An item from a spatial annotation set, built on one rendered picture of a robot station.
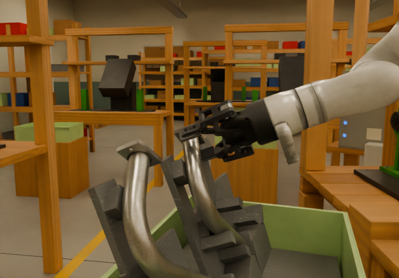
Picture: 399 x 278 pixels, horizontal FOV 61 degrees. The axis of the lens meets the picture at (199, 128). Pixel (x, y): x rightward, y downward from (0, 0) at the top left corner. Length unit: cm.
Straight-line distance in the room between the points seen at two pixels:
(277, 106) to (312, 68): 102
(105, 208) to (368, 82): 41
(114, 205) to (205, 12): 1129
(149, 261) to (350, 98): 37
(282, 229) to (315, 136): 73
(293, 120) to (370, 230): 59
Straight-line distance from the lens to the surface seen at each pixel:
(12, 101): 662
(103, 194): 47
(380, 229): 109
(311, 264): 91
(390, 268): 101
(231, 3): 1163
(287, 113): 55
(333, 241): 95
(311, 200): 166
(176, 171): 58
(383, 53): 63
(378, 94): 57
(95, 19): 1271
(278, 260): 91
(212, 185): 79
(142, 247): 44
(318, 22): 159
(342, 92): 56
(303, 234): 95
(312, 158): 161
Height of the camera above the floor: 128
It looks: 8 degrees down
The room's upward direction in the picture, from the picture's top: straight up
